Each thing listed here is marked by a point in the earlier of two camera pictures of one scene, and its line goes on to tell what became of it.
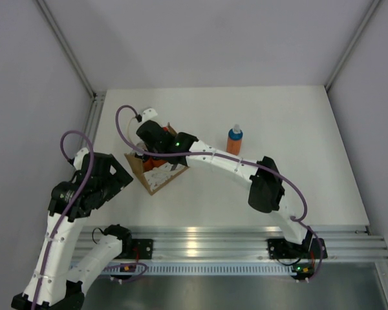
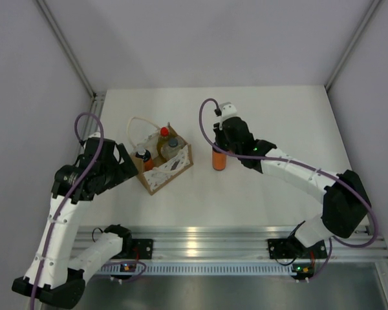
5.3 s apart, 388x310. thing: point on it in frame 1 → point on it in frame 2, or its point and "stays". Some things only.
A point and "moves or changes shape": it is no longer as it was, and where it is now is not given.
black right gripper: [149, 149] → [219, 133]
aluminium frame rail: [245, 242] stays
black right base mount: [310, 248] stays
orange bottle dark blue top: [150, 164] moves or changes shape
